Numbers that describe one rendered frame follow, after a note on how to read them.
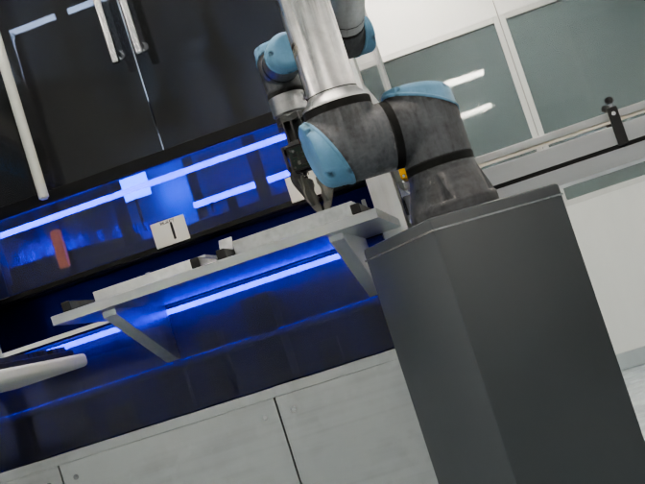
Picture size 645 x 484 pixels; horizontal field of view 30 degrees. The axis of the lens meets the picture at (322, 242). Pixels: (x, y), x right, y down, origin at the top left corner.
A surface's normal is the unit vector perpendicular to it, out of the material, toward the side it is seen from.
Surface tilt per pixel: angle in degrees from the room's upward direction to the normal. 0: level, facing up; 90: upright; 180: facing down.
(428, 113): 88
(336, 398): 90
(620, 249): 90
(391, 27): 90
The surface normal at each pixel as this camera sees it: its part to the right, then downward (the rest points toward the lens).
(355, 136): 0.15, -0.10
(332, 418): -0.18, -0.04
